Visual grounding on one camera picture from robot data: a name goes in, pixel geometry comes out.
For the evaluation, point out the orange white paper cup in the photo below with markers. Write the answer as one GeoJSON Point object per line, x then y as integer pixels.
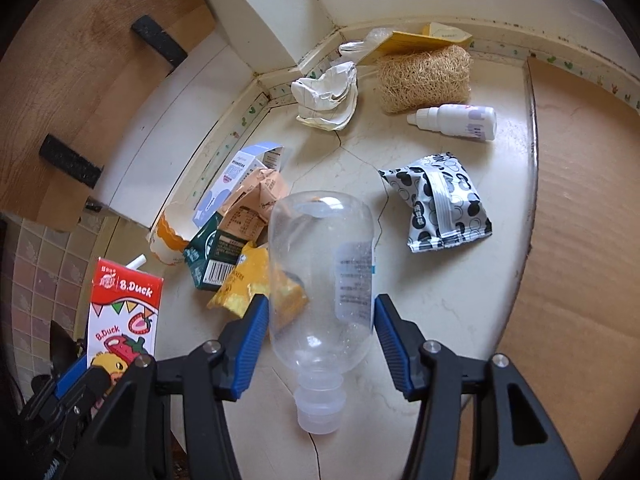
{"type": "Point", "coordinates": [167, 240]}

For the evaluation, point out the brown cardboard sheet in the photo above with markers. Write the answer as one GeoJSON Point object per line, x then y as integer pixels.
{"type": "Point", "coordinates": [575, 210]}

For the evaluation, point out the yellow paper packet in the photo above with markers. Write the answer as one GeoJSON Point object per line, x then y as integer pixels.
{"type": "Point", "coordinates": [405, 42]}

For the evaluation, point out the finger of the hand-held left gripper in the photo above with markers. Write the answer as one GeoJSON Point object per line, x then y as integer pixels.
{"type": "Point", "coordinates": [70, 375]}

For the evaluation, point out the crumpled peach carton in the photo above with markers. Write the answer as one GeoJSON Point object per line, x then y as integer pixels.
{"type": "Point", "coordinates": [255, 200]}

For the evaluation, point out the clear plastic bag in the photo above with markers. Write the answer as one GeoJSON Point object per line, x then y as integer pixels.
{"type": "Point", "coordinates": [375, 36]}

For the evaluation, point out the black white spotted snack packet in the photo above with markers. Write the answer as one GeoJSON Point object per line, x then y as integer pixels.
{"type": "Point", "coordinates": [450, 195]}

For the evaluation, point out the blue white carton box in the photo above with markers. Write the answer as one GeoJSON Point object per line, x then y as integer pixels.
{"type": "Point", "coordinates": [235, 170]}

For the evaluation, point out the wooden board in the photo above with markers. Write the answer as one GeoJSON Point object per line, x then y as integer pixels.
{"type": "Point", "coordinates": [75, 60]}

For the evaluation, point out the loofah sponge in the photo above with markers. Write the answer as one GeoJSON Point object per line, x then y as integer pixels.
{"type": "Point", "coordinates": [425, 77]}

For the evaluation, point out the clear plastic bottle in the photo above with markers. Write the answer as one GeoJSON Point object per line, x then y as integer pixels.
{"type": "Point", "coordinates": [320, 270]}

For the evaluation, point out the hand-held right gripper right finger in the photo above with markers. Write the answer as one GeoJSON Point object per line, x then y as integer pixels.
{"type": "Point", "coordinates": [395, 340]}

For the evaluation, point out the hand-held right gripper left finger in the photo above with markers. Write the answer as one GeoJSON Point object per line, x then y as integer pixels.
{"type": "Point", "coordinates": [250, 345]}

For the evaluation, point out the yellow snack wrapper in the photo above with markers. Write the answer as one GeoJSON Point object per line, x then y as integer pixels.
{"type": "Point", "coordinates": [245, 280]}

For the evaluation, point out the dark green carton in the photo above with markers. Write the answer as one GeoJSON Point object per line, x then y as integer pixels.
{"type": "Point", "coordinates": [210, 255]}

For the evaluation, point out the small white dropper bottle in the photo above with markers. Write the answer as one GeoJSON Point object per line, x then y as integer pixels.
{"type": "Point", "coordinates": [460, 121]}

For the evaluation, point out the strawberry milk carton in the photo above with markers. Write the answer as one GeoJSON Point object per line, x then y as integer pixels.
{"type": "Point", "coordinates": [125, 310]}

